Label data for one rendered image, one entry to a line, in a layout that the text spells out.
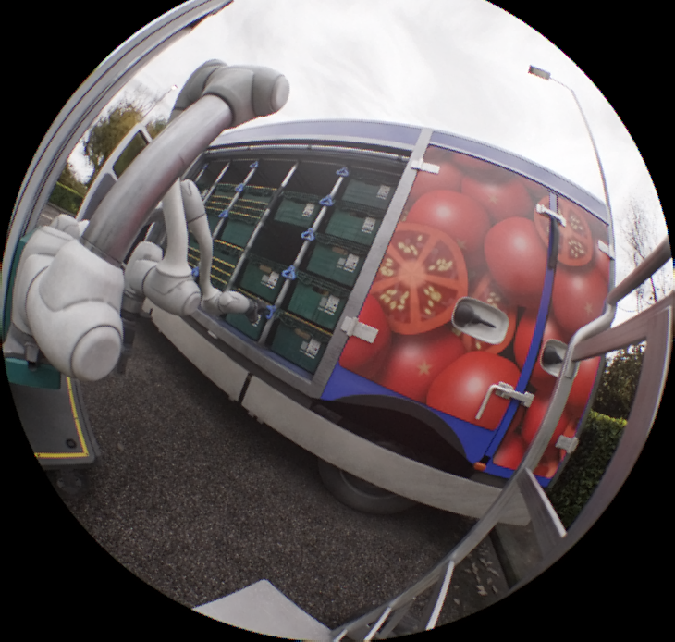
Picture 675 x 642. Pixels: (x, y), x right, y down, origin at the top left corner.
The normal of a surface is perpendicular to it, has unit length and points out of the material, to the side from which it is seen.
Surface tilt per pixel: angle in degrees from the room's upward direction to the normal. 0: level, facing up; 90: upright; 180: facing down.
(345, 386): 90
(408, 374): 90
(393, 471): 90
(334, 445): 90
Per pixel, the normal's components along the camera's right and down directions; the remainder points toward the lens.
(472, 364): -0.27, -0.20
